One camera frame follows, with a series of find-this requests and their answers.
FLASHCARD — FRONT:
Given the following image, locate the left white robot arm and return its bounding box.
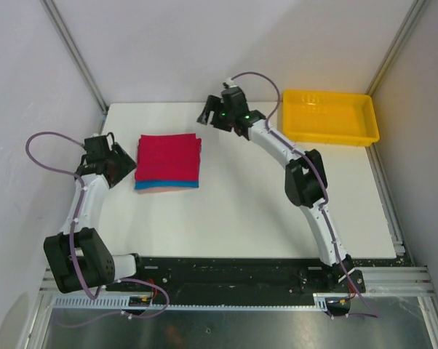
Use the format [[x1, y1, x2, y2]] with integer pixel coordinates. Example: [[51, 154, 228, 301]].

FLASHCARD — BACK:
[[44, 143, 147, 294]]

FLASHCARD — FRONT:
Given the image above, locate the red polo shirt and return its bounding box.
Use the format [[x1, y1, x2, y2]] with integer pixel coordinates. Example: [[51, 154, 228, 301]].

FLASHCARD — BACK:
[[134, 133, 202, 183]]

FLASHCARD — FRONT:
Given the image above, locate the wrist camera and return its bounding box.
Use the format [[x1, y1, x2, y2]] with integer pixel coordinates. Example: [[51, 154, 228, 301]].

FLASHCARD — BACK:
[[221, 79, 250, 116], [84, 132, 115, 164]]

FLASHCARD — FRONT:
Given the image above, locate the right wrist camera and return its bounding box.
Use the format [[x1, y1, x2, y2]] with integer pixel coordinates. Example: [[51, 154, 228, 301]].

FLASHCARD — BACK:
[[221, 79, 250, 116]]

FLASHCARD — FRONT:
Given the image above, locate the left aluminium frame post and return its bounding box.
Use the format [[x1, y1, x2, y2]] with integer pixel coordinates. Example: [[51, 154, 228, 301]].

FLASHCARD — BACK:
[[40, 0, 108, 115]]

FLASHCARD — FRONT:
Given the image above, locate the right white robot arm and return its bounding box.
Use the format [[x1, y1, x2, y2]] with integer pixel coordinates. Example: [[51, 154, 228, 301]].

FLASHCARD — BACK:
[[197, 95, 354, 292]]

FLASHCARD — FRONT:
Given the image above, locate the right aluminium frame post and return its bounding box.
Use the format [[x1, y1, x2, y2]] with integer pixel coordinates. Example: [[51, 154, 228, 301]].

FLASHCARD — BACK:
[[365, 0, 431, 96]]

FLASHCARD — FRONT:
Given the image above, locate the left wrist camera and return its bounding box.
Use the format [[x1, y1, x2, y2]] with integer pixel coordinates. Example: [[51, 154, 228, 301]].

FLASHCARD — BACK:
[[84, 132, 115, 164]]

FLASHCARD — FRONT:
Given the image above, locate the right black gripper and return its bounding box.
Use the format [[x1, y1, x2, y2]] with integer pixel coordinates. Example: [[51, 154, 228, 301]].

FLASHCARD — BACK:
[[198, 95, 236, 132]]

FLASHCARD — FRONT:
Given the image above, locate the aluminium frame post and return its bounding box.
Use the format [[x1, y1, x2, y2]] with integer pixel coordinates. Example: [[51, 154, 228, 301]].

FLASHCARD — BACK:
[[40, 0, 108, 115], [365, 0, 431, 96]]

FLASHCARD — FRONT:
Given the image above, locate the grey slotted cable duct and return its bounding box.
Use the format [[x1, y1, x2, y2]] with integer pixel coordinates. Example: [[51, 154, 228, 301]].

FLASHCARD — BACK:
[[52, 293, 349, 311]]

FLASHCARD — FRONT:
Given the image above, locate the blue t shirt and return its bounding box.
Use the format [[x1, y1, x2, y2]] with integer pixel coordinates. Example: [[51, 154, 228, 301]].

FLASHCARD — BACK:
[[134, 140, 202, 190]]

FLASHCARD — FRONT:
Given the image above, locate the yellow plastic tray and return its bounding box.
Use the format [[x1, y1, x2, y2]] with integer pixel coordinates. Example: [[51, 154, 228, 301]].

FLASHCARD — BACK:
[[282, 89, 380, 147]]

